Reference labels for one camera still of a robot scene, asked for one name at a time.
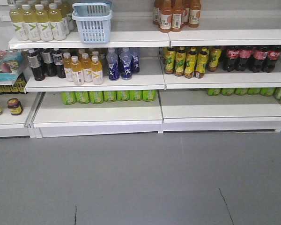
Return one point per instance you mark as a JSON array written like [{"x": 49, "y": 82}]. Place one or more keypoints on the pale green juice bottle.
[
  {"x": 56, "y": 22},
  {"x": 17, "y": 21},
  {"x": 43, "y": 23},
  {"x": 30, "y": 23}
]

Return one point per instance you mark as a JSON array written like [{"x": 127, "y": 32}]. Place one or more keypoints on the plastic cola bottle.
[
  {"x": 232, "y": 54},
  {"x": 271, "y": 59},
  {"x": 258, "y": 58},
  {"x": 244, "y": 55}
]

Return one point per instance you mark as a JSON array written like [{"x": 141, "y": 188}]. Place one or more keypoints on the teal snack bag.
[{"x": 12, "y": 65}]

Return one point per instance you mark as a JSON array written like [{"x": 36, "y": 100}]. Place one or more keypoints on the yellow orange juice bottle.
[
  {"x": 77, "y": 71},
  {"x": 67, "y": 66},
  {"x": 97, "y": 70},
  {"x": 86, "y": 67}
]

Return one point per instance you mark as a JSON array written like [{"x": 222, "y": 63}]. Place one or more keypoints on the white shelf unit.
[{"x": 181, "y": 104}]

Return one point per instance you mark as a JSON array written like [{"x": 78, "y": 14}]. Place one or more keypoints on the blue sports drink bottle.
[
  {"x": 126, "y": 59},
  {"x": 136, "y": 61},
  {"x": 112, "y": 59}
]

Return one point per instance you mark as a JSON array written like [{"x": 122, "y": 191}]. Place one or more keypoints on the green drink bottle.
[
  {"x": 110, "y": 96},
  {"x": 148, "y": 95},
  {"x": 68, "y": 97},
  {"x": 122, "y": 95},
  {"x": 96, "y": 97},
  {"x": 82, "y": 97},
  {"x": 135, "y": 95}
]

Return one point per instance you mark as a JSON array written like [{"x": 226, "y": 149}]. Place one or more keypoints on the dark tea bottle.
[
  {"x": 36, "y": 65},
  {"x": 58, "y": 61},
  {"x": 49, "y": 62}
]

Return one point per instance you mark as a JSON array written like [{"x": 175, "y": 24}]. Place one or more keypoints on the orange C100 juice bottle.
[
  {"x": 177, "y": 16},
  {"x": 194, "y": 15},
  {"x": 166, "y": 16}
]

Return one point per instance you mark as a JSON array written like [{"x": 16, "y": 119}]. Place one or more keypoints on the light blue plastic basket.
[{"x": 93, "y": 20}]

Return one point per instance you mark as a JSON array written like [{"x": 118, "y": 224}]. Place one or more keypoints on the yellow lemon tea bottle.
[
  {"x": 214, "y": 57},
  {"x": 201, "y": 63},
  {"x": 180, "y": 61},
  {"x": 169, "y": 60},
  {"x": 190, "y": 61}
]

